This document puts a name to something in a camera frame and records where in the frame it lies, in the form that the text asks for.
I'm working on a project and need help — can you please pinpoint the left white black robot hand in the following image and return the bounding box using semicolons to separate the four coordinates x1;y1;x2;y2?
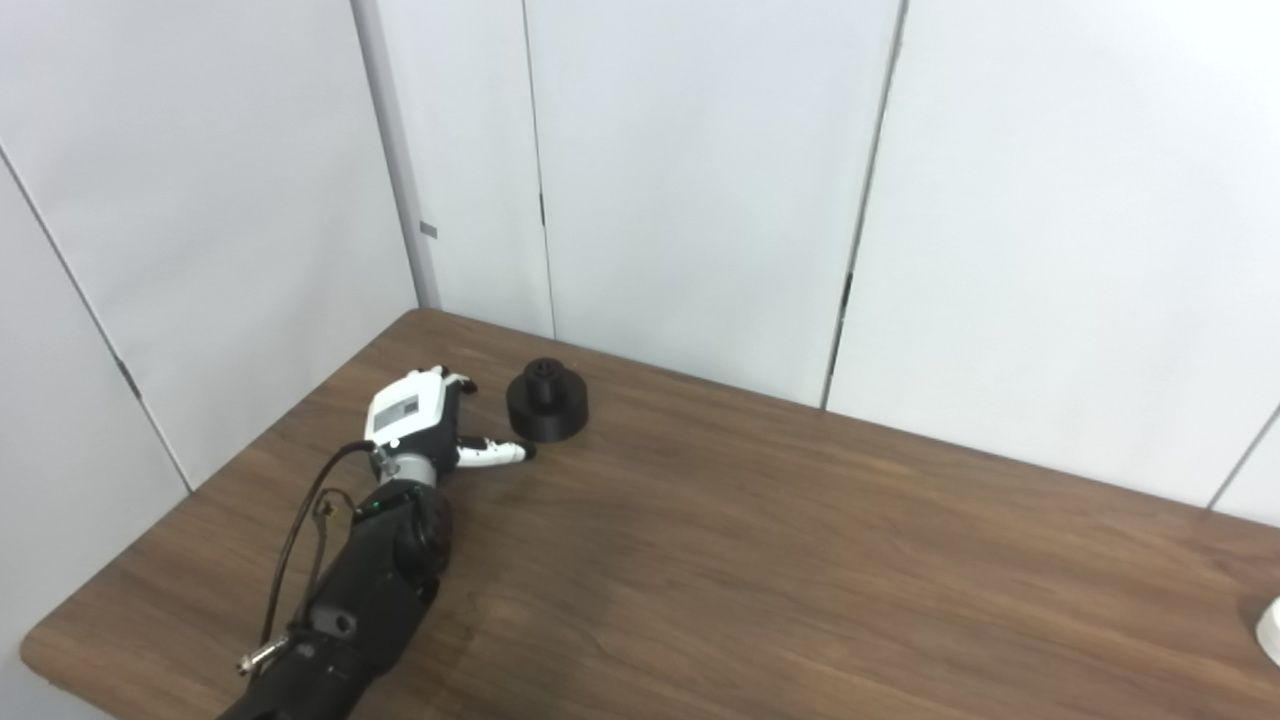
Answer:
365;366;537;471

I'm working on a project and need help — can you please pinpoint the round black plastic part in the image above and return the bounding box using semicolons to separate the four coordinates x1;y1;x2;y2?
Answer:
506;358;590;445

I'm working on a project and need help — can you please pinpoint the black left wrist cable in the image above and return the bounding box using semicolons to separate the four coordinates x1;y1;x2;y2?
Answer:
238;440;379;677

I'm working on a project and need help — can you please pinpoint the thin left arm wire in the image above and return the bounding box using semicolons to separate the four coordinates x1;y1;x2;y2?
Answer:
300;488;356;621

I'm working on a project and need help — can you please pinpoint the grey wall corner post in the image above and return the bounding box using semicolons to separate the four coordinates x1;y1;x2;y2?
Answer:
350;0;442;309

